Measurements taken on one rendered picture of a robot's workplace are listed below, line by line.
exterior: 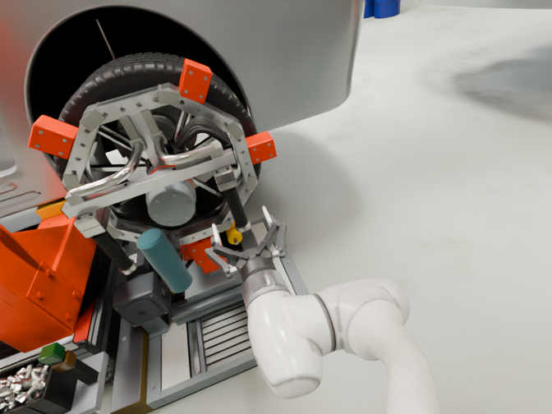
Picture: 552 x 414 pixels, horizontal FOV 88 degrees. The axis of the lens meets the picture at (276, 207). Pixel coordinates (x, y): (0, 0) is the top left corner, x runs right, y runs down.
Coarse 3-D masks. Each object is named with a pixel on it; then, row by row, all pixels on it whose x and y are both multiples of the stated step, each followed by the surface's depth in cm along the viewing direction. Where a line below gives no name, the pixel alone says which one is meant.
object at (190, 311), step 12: (228, 288) 141; (240, 288) 141; (180, 300) 138; (204, 300) 139; (216, 300) 136; (228, 300) 138; (240, 300) 141; (180, 312) 137; (192, 312) 135; (204, 312) 138
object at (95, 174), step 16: (112, 128) 87; (176, 128) 92; (96, 144) 98; (128, 144) 92; (208, 144) 98; (96, 160) 97; (96, 176) 95; (240, 176) 107; (208, 192) 123; (112, 208) 99; (128, 208) 106; (144, 208) 112; (208, 208) 116; (160, 224) 109
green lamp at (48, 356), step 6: (42, 348) 76; (48, 348) 76; (54, 348) 76; (60, 348) 77; (42, 354) 75; (48, 354) 74; (54, 354) 75; (60, 354) 77; (42, 360) 74; (48, 360) 75; (54, 360) 75; (60, 360) 76
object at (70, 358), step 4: (68, 352) 80; (72, 352) 81; (68, 356) 79; (72, 356) 81; (64, 360) 78; (68, 360) 79; (72, 360) 80; (60, 364) 77; (64, 364) 78; (68, 364) 78; (72, 364) 80; (56, 368) 78; (60, 368) 78; (64, 368) 79; (68, 368) 79; (60, 372) 79
